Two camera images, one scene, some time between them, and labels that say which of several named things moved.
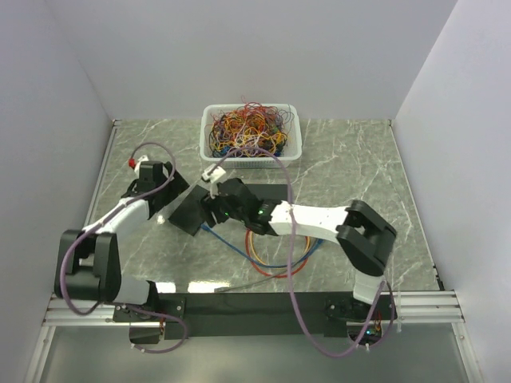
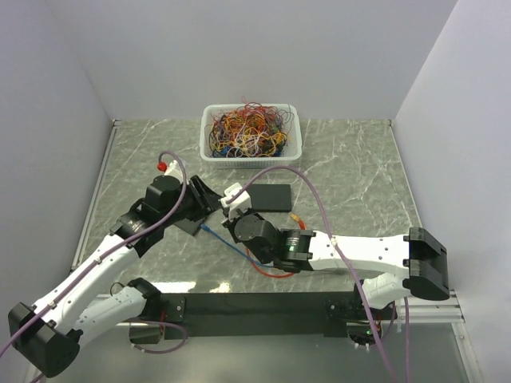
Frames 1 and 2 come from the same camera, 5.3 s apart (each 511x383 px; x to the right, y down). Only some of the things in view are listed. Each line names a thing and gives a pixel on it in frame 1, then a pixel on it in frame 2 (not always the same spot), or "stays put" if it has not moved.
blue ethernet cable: (255, 260) stays put
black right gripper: (211, 204) to (231, 223)
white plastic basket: (291, 153) stays put
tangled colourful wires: (249, 124) stays put
